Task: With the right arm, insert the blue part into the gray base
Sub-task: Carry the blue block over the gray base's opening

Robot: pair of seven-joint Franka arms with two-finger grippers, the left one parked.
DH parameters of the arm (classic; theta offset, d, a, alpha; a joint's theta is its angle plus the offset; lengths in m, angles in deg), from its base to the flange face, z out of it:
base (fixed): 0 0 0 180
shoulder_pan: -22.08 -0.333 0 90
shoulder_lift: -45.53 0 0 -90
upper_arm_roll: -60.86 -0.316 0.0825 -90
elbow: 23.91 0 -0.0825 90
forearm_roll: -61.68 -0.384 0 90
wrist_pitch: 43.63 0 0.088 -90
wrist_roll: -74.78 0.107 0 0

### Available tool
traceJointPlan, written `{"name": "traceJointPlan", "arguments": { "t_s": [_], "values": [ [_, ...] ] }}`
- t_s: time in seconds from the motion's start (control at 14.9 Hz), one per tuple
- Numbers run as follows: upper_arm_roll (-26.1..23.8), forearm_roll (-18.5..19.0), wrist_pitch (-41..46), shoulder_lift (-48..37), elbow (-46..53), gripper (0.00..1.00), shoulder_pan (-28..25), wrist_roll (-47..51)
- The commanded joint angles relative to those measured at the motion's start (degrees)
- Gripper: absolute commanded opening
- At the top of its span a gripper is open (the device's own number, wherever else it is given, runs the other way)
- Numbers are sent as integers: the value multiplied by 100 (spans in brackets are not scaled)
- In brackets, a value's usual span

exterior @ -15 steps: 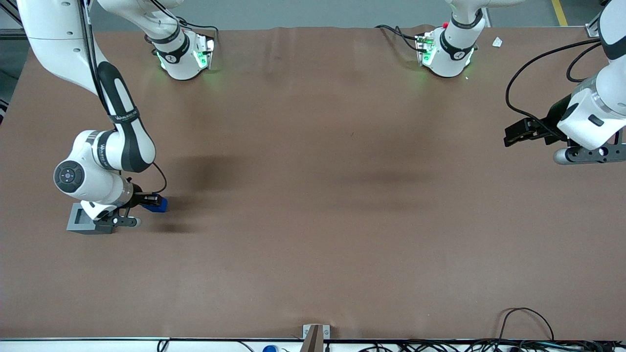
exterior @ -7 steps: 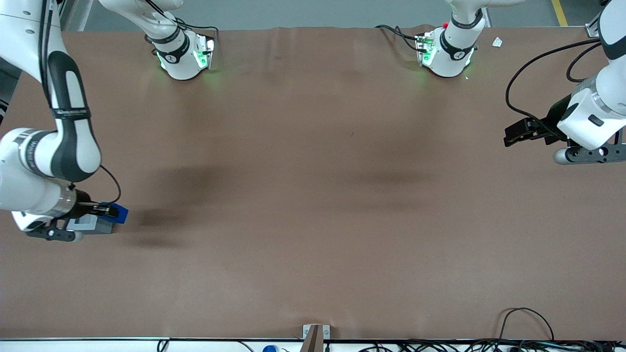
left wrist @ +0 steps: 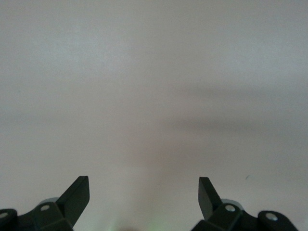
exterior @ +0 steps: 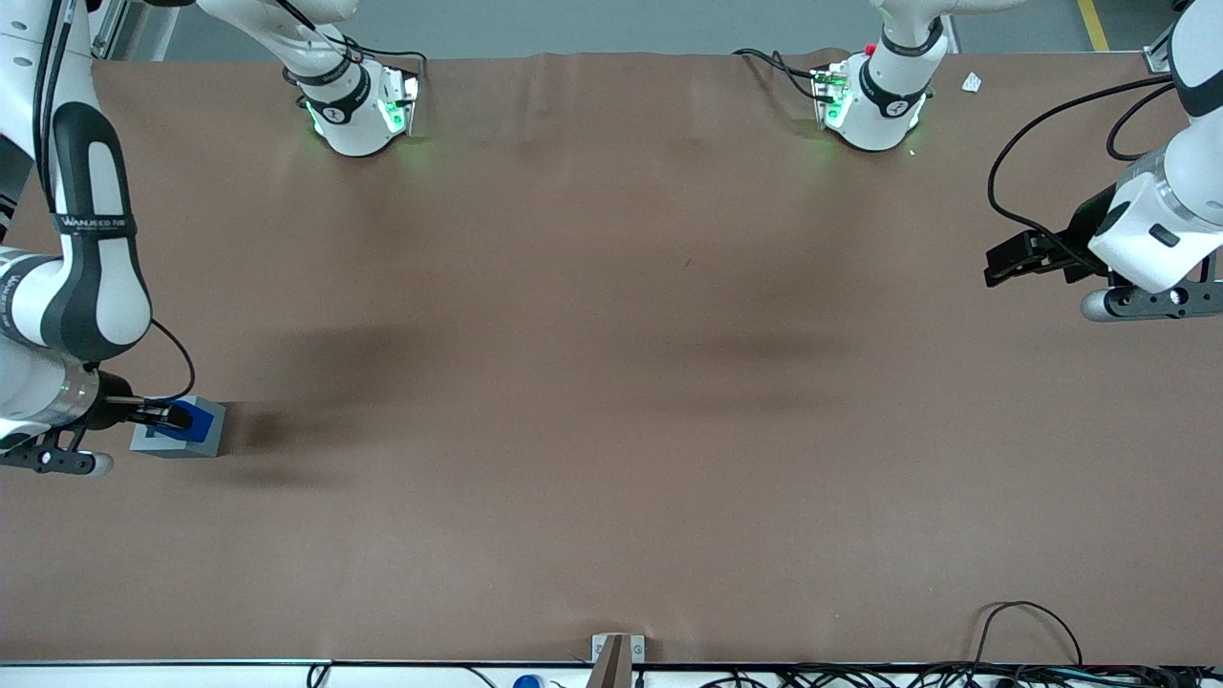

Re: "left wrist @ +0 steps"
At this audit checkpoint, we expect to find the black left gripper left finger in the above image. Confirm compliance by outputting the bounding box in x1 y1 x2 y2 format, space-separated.
0 176 90 231

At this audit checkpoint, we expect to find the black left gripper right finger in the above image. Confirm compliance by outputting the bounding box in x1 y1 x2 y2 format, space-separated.
198 177 299 231

